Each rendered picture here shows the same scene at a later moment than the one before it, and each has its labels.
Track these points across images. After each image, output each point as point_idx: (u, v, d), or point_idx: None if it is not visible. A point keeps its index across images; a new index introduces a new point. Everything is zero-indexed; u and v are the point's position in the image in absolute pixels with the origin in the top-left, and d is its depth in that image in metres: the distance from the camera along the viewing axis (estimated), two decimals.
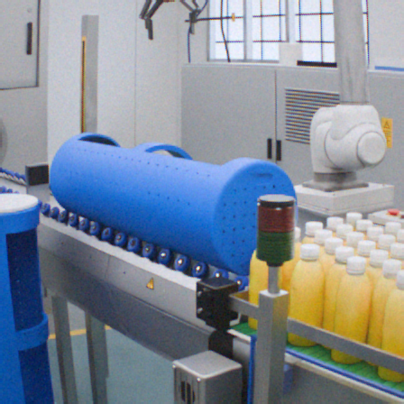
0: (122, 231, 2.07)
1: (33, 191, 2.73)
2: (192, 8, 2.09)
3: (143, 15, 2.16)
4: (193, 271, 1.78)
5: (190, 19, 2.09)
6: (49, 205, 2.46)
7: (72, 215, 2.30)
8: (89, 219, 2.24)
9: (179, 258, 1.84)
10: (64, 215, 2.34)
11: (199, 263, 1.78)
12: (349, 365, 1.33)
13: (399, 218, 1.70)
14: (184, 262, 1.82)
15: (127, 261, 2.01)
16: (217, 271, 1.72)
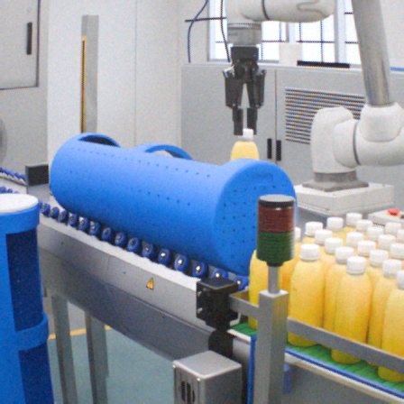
0: (122, 231, 2.07)
1: (33, 191, 2.73)
2: None
3: (261, 100, 1.83)
4: (193, 271, 1.78)
5: (234, 117, 1.81)
6: (49, 205, 2.46)
7: (72, 215, 2.30)
8: (89, 219, 2.24)
9: (179, 258, 1.84)
10: (64, 215, 2.34)
11: (199, 263, 1.78)
12: (349, 365, 1.33)
13: (399, 218, 1.70)
14: (184, 262, 1.82)
15: (127, 261, 2.01)
16: (217, 271, 1.72)
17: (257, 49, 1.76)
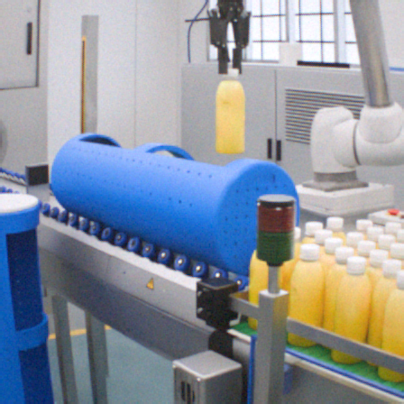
0: (123, 232, 2.07)
1: (33, 191, 2.73)
2: None
3: (246, 41, 1.76)
4: (193, 270, 1.78)
5: (218, 56, 1.74)
6: (49, 205, 2.46)
7: (74, 215, 2.30)
8: (90, 221, 2.23)
9: (180, 257, 1.84)
10: (63, 216, 2.34)
11: (201, 264, 1.77)
12: (349, 365, 1.33)
13: (399, 218, 1.70)
14: (183, 264, 1.82)
15: (127, 261, 2.01)
16: (219, 270, 1.72)
17: None
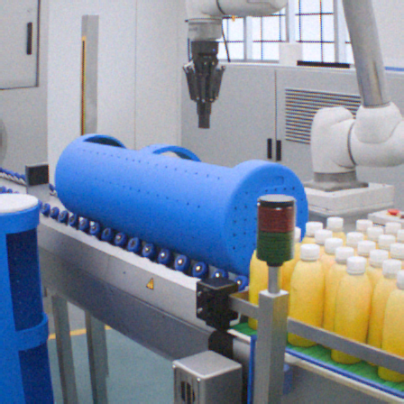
0: (129, 234, 2.04)
1: (33, 191, 2.73)
2: None
3: (215, 95, 1.86)
4: (197, 263, 1.78)
5: (198, 110, 1.86)
6: (49, 205, 2.46)
7: (75, 218, 2.28)
8: (87, 229, 2.22)
9: (184, 260, 1.82)
10: (61, 218, 2.34)
11: (202, 269, 1.76)
12: (349, 365, 1.33)
13: (399, 218, 1.70)
14: (177, 267, 1.83)
15: (127, 261, 2.01)
16: (222, 274, 1.71)
17: (216, 43, 1.79)
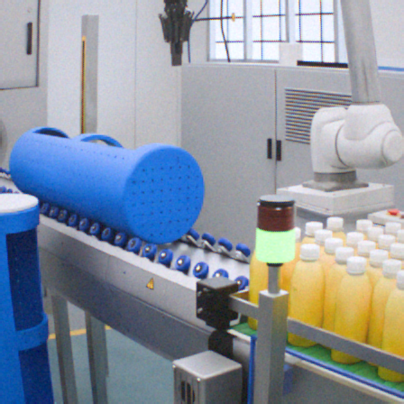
0: (63, 209, 2.37)
1: None
2: (174, 40, 2.05)
3: (182, 36, 2.00)
4: (201, 262, 1.78)
5: None
6: (47, 210, 2.45)
7: (75, 217, 2.28)
8: (87, 228, 2.22)
9: (177, 261, 1.84)
10: (59, 218, 2.34)
11: (200, 271, 1.76)
12: (349, 365, 1.33)
13: (399, 218, 1.70)
14: (185, 257, 1.83)
15: (127, 261, 2.01)
16: (215, 273, 1.72)
17: None
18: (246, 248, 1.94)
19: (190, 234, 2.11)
